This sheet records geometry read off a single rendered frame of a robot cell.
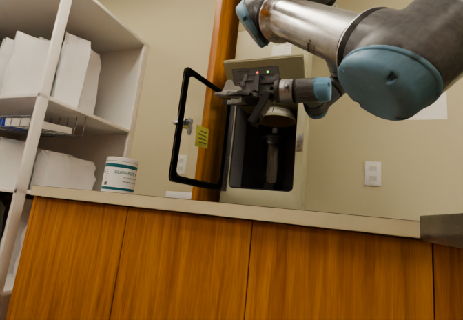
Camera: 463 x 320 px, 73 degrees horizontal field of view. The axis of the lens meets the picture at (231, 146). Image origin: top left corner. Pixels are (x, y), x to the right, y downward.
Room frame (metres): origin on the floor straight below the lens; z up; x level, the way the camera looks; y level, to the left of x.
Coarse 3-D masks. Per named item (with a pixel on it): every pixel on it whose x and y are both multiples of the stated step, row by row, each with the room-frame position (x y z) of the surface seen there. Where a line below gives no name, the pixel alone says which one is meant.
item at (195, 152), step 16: (192, 80) 1.03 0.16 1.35; (192, 96) 1.04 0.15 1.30; (208, 96) 1.12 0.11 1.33; (192, 112) 1.05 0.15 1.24; (208, 112) 1.13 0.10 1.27; (224, 112) 1.22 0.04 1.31; (176, 128) 1.00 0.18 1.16; (192, 128) 1.06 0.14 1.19; (208, 128) 1.14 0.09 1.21; (224, 128) 1.23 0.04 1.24; (192, 144) 1.07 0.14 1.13; (208, 144) 1.15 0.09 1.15; (192, 160) 1.08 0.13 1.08; (208, 160) 1.16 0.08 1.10; (192, 176) 1.09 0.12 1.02; (208, 176) 1.17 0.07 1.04
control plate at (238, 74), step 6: (270, 66) 1.11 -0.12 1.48; (276, 66) 1.11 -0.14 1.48; (234, 72) 1.18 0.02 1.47; (240, 72) 1.17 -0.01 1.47; (246, 72) 1.16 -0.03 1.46; (252, 72) 1.16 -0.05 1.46; (258, 72) 1.15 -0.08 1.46; (264, 72) 1.14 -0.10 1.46; (270, 72) 1.13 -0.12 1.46; (276, 72) 1.12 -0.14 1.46; (234, 78) 1.20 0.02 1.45; (240, 78) 1.19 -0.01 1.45; (240, 84) 1.21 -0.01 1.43
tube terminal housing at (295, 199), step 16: (240, 32) 1.27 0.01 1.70; (240, 48) 1.27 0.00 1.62; (256, 48) 1.24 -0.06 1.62; (304, 112) 1.15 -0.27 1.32; (304, 128) 1.15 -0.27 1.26; (304, 144) 1.17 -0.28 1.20; (304, 160) 1.19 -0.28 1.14; (304, 176) 1.21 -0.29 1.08; (224, 192) 1.27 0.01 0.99; (240, 192) 1.24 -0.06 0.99; (256, 192) 1.22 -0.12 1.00; (272, 192) 1.19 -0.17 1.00; (288, 192) 1.17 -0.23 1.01; (304, 192) 1.23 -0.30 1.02; (288, 208) 1.17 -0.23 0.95; (304, 208) 1.25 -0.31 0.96
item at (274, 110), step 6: (270, 108) 1.23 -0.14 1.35; (276, 108) 1.22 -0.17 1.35; (282, 108) 1.23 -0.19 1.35; (288, 108) 1.24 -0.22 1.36; (270, 114) 1.22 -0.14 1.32; (276, 114) 1.21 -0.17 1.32; (282, 114) 1.21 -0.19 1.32; (288, 114) 1.22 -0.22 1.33; (264, 120) 1.36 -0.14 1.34; (270, 120) 1.37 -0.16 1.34; (276, 120) 1.37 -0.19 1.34; (282, 120) 1.36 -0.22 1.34; (288, 120) 1.34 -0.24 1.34; (294, 120) 1.25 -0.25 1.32; (270, 126) 1.38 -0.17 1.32; (276, 126) 1.38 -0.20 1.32; (282, 126) 1.37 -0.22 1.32; (288, 126) 1.35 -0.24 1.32
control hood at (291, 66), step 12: (228, 60) 1.16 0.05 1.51; (240, 60) 1.14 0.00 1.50; (252, 60) 1.12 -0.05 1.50; (264, 60) 1.11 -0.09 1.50; (276, 60) 1.09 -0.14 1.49; (288, 60) 1.08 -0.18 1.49; (300, 60) 1.06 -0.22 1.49; (228, 72) 1.19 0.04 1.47; (288, 72) 1.11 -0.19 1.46; (300, 72) 1.09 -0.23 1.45
